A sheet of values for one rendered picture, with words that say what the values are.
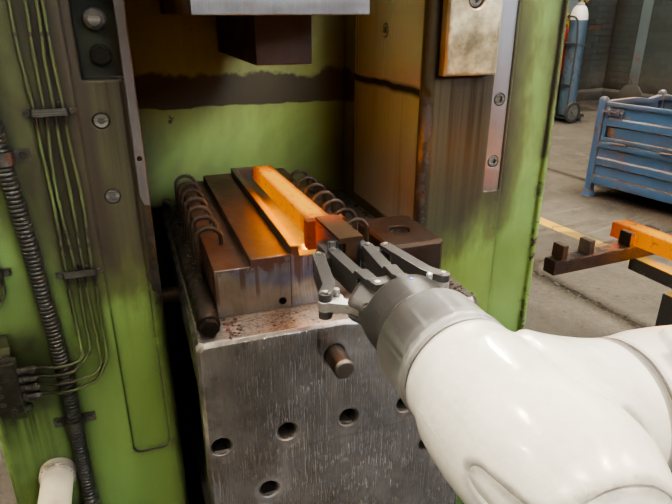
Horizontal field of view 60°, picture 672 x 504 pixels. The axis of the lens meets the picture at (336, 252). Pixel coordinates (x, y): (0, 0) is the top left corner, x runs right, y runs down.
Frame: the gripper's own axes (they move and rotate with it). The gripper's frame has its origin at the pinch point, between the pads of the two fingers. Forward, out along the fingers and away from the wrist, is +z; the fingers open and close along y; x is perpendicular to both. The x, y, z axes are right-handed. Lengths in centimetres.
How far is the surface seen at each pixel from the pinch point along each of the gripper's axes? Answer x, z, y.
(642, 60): -47, 615, 686
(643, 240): -5.5, -0.3, 44.6
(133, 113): 11.4, 23.6, -19.1
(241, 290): -8.9, 9.9, -9.2
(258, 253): -4.8, 11.4, -6.5
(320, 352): -16.2, 3.8, -0.8
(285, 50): 18.9, 20.1, 0.2
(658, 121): -45, 233, 307
